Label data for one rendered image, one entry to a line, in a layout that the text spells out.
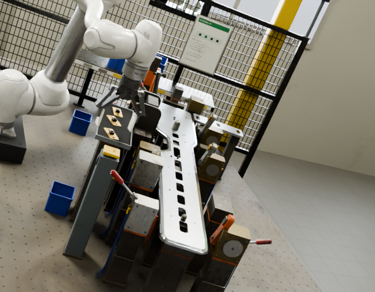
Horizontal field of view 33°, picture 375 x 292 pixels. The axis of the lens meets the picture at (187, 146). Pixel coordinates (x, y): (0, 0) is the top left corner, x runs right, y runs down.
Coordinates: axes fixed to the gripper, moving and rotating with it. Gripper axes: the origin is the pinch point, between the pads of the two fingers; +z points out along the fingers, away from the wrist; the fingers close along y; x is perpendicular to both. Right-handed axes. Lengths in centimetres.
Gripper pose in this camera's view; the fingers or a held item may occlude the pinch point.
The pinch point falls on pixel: (114, 124)
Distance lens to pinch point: 238.5
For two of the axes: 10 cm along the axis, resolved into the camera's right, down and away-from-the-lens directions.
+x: -4.0, -5.0, 7.7
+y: 8.4, 1.4, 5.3
